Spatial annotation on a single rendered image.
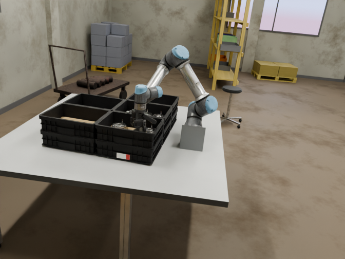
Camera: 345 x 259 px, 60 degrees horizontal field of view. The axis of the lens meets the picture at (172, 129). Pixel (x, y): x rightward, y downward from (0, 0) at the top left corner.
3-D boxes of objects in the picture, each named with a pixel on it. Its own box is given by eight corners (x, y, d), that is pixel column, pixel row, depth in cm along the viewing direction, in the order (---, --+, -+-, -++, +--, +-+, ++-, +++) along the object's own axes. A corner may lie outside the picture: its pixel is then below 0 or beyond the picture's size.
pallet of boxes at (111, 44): (105, 62, 842) (105, 21, 800) (131, 65, 837) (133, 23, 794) (91, 70, 740) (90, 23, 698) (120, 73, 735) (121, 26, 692)
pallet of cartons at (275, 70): (289, 77, 883) (292, 63, 867) (296, 84, 807) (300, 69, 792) (250, 72, 891) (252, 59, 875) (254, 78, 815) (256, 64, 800)
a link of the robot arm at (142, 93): (151, 86, 187) (139, 88, 182) (150, 103, 191) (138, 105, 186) (143, 83, 193) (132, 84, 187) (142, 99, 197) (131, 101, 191)
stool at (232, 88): (242, 119, 504) (248, 86, 482) (239, 131, 456) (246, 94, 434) (211, 114, 516) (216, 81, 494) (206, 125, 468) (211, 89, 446)
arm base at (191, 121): (203, 135, 230) (204, 124, 234) (202, 127, 216) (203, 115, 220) (184, 134, 233) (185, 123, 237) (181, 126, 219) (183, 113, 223)
